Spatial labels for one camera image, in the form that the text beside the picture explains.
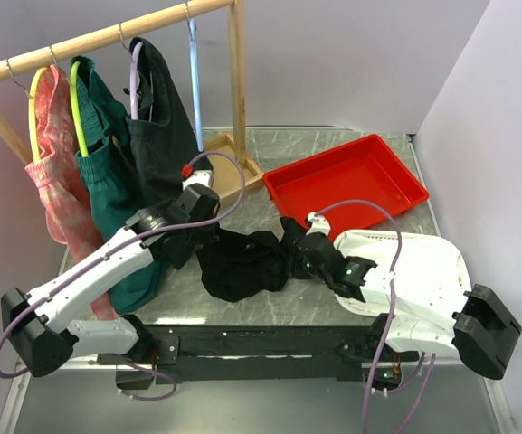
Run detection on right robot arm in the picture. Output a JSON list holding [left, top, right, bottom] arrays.
[[297, 230, 522, 380]]

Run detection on pink patterned shorts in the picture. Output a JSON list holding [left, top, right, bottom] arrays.
[[24, 64, 121, 322]]

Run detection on black shorts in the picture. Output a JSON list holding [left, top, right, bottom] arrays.
[[196, 217, 308, 303]]

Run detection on wooden clothes rack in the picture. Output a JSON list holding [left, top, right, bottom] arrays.
[[0, 0, 263, 193]]

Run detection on lime green hanger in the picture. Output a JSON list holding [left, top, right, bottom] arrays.
[[69, 61, 89, 157]]

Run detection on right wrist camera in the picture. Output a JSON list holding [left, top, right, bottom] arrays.
[[306, 212, 331, 237]]

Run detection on teal green shorts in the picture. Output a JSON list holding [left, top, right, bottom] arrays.
[[70, 55, 168, 315]]

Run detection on light blue hanger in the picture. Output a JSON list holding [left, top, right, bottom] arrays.
[[188, 18, 204, 152]]

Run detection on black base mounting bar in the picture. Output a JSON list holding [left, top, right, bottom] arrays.
[[96, 323, 421, 386]]

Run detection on dark green shorts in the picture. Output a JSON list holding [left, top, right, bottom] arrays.
[[126, 37, 212, 233]]

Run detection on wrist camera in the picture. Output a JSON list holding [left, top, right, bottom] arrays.
[[181, 165, 214, 191], [306, 212, 331, 237]]

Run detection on red plastic tray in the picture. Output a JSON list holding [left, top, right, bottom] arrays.
[[263, 135, 430, 227]]

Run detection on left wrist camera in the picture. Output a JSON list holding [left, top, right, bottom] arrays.
[[181, 165, 214, 191]]

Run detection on white perforated laundry basket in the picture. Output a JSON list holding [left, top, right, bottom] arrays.
[[334, 230, 470, 329]]

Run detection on lilac hanger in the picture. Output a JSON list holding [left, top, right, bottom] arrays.
[[128, 40, 154, 121]]

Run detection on yellow hanger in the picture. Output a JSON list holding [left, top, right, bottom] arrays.
[[28, 66, 49, 163]]

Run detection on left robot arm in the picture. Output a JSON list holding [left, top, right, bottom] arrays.
[[1, 184, 220, 377]]

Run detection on aluminium rail frame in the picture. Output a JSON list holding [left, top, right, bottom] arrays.
[[0, 360, 515, 433]]

